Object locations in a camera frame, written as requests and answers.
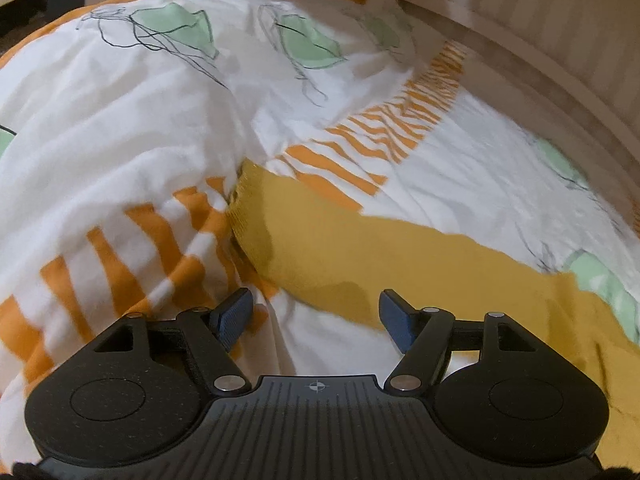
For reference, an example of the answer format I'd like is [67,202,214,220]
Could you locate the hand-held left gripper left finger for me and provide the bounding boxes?
[95,287,256,395]

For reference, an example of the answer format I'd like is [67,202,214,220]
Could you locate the white printed duvet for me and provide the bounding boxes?
[0,0,640,411]

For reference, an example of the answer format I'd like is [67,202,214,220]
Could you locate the mustard yellow knitted garment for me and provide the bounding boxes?
[227,157,640,467]

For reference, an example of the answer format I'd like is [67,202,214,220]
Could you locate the beige wooden bed frame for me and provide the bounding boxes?
[0,0,640,233]

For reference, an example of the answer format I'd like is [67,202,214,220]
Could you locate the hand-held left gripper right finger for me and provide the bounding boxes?
[378,288,544,394]

